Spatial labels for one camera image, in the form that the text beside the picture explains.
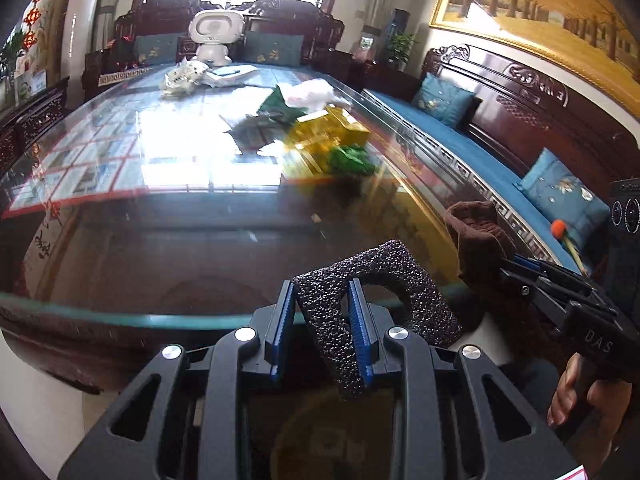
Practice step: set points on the gold framed tree painting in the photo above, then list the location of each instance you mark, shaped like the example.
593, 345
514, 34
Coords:
589, 38

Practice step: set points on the brown cloth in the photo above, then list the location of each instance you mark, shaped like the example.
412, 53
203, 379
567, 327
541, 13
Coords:
480, 242

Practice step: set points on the yellow cellophane wrapper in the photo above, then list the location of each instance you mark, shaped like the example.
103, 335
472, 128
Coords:
312, 136

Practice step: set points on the rosewood sofa blue cushion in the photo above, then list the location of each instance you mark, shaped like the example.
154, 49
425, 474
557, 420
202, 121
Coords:
516, 113

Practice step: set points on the teal embroidered pillow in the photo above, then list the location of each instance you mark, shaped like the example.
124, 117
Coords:
443, 100
559, 195

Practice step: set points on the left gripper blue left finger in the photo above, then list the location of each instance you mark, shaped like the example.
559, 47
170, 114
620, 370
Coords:
279, 330

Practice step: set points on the teal embroidered pillow far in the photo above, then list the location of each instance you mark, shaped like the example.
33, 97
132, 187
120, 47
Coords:
443, 100

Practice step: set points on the white tissue pack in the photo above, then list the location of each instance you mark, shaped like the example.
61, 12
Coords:
250, 129

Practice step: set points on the red chinese knot decoration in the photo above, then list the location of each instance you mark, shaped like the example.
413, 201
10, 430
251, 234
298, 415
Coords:
30, 19

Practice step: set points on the white robot toy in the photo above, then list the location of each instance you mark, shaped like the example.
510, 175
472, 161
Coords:
213, 31

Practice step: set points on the potted green plant corner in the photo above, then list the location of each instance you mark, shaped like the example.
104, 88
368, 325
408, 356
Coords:
398, 49

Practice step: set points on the person's right hand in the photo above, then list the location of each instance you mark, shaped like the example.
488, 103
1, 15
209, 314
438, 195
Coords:
609, 402

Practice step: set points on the green wrapper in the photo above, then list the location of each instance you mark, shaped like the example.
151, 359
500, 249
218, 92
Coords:
350, 159

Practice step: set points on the rosewood armchair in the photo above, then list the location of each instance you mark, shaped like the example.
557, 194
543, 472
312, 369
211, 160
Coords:
286, 32
157, 32

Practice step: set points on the green snack bag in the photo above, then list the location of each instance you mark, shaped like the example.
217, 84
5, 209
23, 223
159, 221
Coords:
275, 108

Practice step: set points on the dark wood tv cabinet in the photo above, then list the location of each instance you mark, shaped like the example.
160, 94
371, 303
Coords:
23, 126

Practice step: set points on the black speckled foam piece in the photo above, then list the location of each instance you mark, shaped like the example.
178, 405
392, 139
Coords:
420, 306

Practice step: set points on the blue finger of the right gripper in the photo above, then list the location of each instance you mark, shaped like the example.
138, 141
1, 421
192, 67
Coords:
527, 263

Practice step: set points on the rosewood armchair right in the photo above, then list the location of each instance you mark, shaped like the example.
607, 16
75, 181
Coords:
286, 32

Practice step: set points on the white crumpled floral bag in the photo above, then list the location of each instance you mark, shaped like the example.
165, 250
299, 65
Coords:
183, 78

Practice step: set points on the rosewood armchair left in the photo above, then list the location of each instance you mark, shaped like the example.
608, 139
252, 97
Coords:
157, 32

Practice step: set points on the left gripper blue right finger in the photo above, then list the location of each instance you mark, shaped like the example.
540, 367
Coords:
363, 331

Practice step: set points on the white blue wipes pack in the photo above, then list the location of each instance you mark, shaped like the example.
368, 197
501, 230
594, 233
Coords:
228, 76

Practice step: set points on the clear plastic bag red print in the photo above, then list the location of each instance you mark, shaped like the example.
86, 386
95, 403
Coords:
311, 95

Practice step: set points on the teal embroidered pillow near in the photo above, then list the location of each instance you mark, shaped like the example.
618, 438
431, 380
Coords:
559, 195

